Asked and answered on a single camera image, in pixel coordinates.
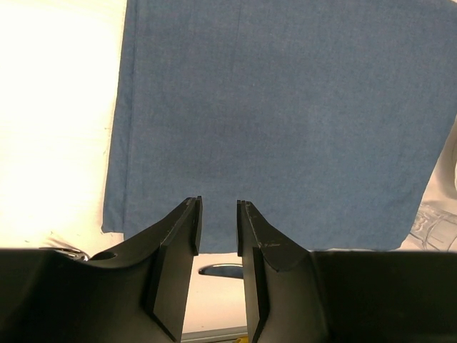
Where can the blue cloth napkin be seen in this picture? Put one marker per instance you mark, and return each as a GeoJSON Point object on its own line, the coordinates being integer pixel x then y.
{"type": "Point", "coordinates": [329, 116]}

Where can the silver fork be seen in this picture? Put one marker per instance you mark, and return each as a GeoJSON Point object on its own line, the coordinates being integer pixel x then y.
{"type": "Point", "coordinates": [72, 253]}

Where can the clear plastic cup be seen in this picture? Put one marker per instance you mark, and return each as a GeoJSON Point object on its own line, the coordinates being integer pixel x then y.
{"type": "Point", "coordinates": [434, 229]}

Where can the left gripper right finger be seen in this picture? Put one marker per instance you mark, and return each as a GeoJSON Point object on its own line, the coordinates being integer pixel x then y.
{"type": "Point", "coordinates": [294, 295]}

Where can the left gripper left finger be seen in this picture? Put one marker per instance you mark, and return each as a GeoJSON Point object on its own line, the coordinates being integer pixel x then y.
{"type": "Point", "coordinates": [135, 291]}

